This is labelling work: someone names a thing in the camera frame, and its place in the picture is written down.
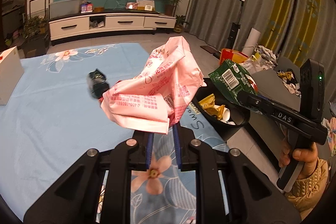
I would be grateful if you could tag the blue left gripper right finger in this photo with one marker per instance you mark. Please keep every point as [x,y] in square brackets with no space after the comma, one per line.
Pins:
[177,145]

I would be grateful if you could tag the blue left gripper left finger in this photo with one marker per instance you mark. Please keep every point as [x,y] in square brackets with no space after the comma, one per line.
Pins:
[149,149]

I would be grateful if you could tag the pink plastic bag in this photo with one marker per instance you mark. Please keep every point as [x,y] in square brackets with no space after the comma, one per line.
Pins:
[156,99]

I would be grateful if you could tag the dark green foil wrapper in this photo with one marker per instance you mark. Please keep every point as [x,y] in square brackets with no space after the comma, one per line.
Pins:
[97,84]

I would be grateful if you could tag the green red snack wrapper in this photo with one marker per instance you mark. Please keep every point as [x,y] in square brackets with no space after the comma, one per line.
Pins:
[230,78]

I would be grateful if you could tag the black round trash bin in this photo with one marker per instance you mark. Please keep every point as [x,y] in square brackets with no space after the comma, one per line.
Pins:
[239,115]

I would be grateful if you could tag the person's right hand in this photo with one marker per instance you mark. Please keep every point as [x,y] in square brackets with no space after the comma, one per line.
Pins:
[308,156]

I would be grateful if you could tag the yellow snack wrapper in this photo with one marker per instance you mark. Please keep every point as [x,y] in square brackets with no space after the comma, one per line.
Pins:
[209,106]

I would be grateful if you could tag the white paper cup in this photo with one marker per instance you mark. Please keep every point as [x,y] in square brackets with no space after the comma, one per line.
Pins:
[226,115]

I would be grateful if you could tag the grey sofa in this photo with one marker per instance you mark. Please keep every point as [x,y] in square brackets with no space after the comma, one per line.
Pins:
[270,86]

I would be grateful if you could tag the white plastic bag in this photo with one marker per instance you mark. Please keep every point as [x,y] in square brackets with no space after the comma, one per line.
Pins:
[254,65]

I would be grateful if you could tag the light blue floral tablecloth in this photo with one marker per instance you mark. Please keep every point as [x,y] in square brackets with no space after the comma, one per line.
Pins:
[51,119]

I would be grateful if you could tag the red yellow shopping bag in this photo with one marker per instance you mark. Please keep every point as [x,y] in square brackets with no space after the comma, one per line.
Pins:
[233,55]

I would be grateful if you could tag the potted plant on floor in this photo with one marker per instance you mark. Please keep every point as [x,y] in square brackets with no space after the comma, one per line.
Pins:
[180,24]

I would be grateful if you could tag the white paper roll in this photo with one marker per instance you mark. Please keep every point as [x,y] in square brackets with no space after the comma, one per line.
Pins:
[251,42]

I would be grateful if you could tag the black upright vacuum cleaner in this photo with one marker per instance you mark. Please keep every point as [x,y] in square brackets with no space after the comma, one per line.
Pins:
[235,28]

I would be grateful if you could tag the grey curtain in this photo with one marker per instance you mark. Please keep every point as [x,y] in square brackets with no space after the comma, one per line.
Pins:
[297,29]

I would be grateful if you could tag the potted plant on cabinet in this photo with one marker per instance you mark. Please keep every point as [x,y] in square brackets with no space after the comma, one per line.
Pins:
[170,6]

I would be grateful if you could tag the white TV cabinet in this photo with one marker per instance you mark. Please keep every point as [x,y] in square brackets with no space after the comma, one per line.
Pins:
[86,24]

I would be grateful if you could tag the potted plants left of cabinet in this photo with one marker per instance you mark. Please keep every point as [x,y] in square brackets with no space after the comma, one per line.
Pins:
[36,34]

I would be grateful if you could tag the white cardboard box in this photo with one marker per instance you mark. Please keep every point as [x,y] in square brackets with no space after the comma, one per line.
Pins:
[11,72]

